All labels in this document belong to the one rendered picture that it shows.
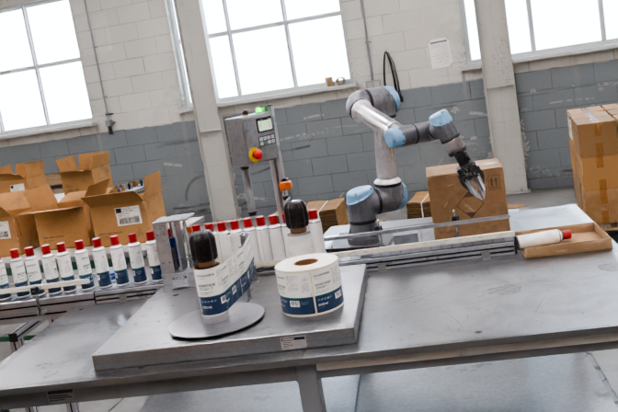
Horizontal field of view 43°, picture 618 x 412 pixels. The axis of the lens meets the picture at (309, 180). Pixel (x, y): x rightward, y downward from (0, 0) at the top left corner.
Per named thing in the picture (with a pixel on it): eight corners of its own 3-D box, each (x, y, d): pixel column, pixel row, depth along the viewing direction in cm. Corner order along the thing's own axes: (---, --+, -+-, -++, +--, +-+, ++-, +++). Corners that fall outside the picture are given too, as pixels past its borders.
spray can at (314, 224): (313, 263, 300) (304, 211, 297) (315, 259, 305) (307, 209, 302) (326, 262, 299) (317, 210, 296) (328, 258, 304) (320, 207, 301)
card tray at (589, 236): (525, 258, 279) (524, 248, 278) (516, 241, 304) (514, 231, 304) (612, 248, 274) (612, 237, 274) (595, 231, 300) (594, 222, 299)
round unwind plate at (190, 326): (155, 345, 234) (154, 341, 234) (184, 311, 264) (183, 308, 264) (255, 334, 230) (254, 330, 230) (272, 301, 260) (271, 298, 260)
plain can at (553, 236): (519, 243, 287) (573, 234, 287) (514, 233, 291) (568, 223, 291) (518, 252, 291) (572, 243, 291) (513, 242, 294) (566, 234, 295)
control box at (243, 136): (232, 167, 304) (223, 119, 302) (263, 158, 317) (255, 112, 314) (250, 166, 297) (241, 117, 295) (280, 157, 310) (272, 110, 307)
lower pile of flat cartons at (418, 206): (406, 225, 731) (404, 202, 728) (417, 211, 781) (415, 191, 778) (476, 220, 709) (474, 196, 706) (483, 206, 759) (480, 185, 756)
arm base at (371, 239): (342, 246, 331) (339, 223, 329) (354, 236, 345) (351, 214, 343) (376, 246, 325) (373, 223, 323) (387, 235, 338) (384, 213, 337)
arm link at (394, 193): (367, 211, 341) (356, 87, 329) (397, 205, 347) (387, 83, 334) (381, 218, 330) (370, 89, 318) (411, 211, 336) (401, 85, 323)
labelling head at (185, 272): (164, 290, 295) (151, 224, 291) (174, 280, 308) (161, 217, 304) (199, 285, 293) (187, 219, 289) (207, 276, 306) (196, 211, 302)
